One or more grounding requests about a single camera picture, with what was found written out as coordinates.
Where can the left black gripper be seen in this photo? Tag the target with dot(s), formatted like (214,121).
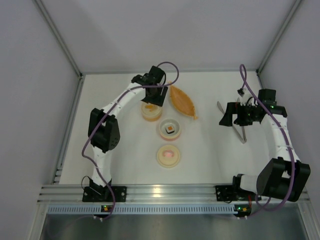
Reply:
(155,97)

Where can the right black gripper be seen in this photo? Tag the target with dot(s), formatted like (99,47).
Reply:
(240,115)

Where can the metal serving tongs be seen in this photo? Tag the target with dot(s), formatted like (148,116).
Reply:
(240,135)

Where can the orange round lunch box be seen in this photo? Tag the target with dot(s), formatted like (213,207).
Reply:
(151,117)

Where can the pink round lunch box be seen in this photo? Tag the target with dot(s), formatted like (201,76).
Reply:
(161,129)

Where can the sushi roll toy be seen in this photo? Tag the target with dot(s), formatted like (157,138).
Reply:
(170,129)

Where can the cream lid pink handle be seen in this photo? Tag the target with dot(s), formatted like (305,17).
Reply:
(168,156)

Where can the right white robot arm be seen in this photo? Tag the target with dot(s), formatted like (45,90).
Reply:
(285,176)

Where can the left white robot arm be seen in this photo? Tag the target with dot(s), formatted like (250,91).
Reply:
(104,133)

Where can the woven boat-shaped basket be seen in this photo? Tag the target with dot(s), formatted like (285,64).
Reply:
(182,102)

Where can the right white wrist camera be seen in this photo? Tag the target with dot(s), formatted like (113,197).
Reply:
(244,95)

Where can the right aluminium frame post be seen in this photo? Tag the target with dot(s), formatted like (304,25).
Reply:
(296,4)

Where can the aluminium frame post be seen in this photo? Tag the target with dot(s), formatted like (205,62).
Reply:
(42,9)
(296,4)

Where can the left aluminium frame post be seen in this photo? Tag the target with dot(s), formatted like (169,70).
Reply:
(42,9)

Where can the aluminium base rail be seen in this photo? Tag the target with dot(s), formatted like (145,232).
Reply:
(143,194)

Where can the slotted grey cable duct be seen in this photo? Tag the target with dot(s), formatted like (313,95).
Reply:
(148,209)

